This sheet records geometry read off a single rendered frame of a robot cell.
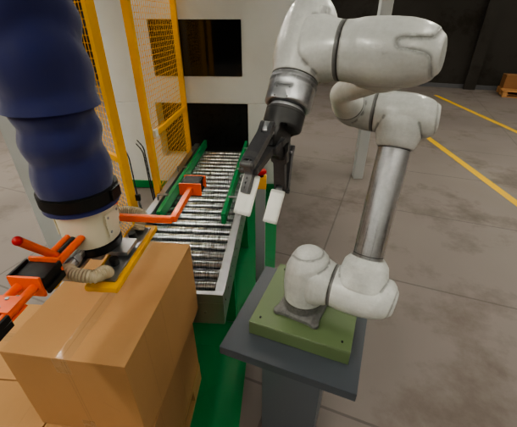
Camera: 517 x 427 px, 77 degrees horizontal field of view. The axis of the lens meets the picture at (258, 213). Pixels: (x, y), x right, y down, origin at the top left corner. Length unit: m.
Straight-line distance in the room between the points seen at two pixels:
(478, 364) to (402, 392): 0.55
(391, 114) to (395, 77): 0.52
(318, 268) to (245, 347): 0.41
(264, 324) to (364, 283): 0.40
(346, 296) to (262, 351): 0.38
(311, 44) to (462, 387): 2.11
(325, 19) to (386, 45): 0.12
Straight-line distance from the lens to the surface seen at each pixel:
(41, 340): 1.27
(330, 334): 1.29
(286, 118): 0.61
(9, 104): 0.98
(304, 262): 1.15
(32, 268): 1.02
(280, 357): 1.29
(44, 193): 1.05
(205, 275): 1.92
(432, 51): 0.62
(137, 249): 1.19
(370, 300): 1.16
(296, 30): 0.66
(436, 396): 2.30
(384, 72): 0.62
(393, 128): 1.13
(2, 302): 0.95
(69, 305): 1.35
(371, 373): 2.25
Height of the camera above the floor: 1.79
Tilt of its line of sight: 31 degrees down
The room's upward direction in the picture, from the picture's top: straight up
